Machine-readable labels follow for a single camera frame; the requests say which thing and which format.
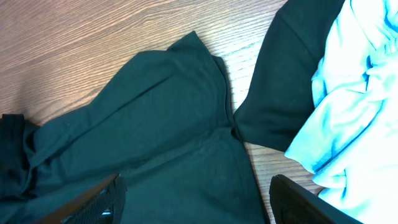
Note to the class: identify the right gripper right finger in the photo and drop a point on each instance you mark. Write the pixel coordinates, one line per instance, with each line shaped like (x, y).
(293, 204)

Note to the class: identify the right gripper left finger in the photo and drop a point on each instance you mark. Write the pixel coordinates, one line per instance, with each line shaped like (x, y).
(104, 203)

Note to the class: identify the black t-shirt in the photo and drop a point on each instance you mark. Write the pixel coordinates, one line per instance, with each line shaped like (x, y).
(163, 122)

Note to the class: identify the light blue t-shirt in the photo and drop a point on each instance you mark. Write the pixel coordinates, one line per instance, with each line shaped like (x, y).
(349, 142)

